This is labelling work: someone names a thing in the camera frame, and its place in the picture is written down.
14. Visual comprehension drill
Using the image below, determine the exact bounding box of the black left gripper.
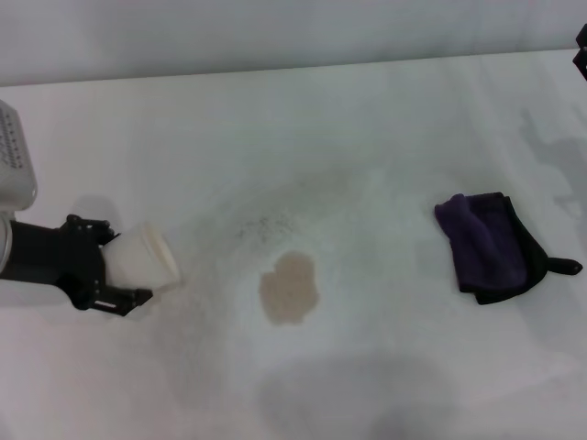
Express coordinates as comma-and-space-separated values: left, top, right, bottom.
7, 214, 154, 318

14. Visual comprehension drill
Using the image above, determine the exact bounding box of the white paper cup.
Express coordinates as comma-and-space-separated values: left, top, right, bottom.
99, 221, 183, 292

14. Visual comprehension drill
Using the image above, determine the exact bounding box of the purple rag with black trim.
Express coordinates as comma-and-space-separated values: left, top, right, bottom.
434, 192, 584, 306

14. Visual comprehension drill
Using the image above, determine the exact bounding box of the brown water stain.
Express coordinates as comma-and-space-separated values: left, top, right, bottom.
258, 250, 321, 327

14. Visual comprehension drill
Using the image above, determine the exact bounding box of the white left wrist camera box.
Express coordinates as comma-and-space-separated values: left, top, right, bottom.
0, 99, 39, 213

